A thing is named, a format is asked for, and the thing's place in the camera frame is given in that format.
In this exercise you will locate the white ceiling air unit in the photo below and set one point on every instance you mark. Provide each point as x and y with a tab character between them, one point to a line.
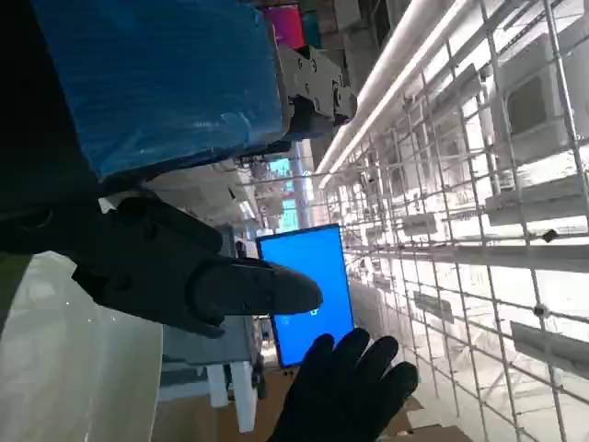
534	96

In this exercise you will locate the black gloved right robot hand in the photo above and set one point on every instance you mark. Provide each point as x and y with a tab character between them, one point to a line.
340	396

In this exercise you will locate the white ceiling light strip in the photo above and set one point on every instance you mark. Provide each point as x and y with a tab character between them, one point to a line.
391	78

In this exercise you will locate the blue monitor screen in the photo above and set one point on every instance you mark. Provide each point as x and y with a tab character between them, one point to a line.
313	255

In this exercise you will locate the white desk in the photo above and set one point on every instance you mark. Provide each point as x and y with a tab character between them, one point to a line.
230	340

